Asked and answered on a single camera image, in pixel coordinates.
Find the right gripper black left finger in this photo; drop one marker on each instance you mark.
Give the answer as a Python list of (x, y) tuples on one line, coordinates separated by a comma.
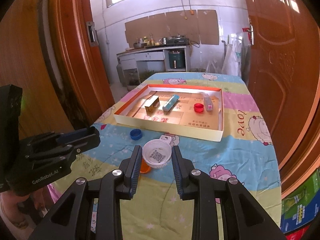
[(131, 171)]

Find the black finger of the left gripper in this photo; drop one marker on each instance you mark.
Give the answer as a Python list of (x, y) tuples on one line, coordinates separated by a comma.
[(83, 144), (78, 134)]

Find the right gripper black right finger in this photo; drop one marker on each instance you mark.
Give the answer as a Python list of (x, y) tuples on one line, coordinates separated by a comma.
[(182, 168)]

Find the orange bottle cap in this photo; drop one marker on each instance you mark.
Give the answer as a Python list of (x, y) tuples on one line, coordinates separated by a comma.
[(144, 168)]

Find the white bottle cap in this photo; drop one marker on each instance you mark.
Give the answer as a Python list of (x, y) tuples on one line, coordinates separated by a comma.
[(156, 153)]

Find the blue bottle cap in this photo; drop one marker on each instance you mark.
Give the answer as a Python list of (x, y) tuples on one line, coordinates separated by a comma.
[(136, 134)]

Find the teal floral lighter case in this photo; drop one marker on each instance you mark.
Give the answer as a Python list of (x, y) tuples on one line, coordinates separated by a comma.
[(170, 103)]

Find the red bottle cap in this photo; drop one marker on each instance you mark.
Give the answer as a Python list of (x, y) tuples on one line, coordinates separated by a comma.
[(198, 107)]

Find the clear glitter lighter case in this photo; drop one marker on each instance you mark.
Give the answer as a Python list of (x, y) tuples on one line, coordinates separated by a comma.
[(207, 102)]

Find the white hello kitty lighter case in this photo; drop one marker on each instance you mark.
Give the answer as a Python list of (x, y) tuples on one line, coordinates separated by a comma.
[(166, 138)]

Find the person's left hand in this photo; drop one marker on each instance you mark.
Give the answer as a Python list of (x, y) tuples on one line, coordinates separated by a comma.
[(10, 209)]

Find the orange rimmed cardboard tray box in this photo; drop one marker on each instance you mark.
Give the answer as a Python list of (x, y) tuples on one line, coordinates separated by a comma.
[(181, 119)]

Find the white kitchen counter cabinet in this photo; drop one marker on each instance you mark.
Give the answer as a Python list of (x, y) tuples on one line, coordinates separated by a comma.
[(138, 65)]

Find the colourful cardboard carton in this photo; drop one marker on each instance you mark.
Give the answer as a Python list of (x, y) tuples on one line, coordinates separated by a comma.
[(301, 206)]

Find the dark green air fryer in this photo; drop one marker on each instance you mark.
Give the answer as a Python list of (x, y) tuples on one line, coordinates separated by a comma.
[(177, 59)]

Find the white plastic bags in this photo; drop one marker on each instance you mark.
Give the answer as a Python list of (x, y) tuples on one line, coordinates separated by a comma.
[(235, 48)]

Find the black gas stove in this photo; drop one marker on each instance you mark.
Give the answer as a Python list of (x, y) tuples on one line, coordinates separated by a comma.
[(177, 41)]

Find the brown wooden door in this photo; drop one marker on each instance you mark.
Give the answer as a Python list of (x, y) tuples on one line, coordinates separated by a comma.
[(284, 82)]

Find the cardboard wall sheet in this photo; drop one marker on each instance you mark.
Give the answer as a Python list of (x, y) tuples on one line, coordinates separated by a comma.
[(201, 26)]

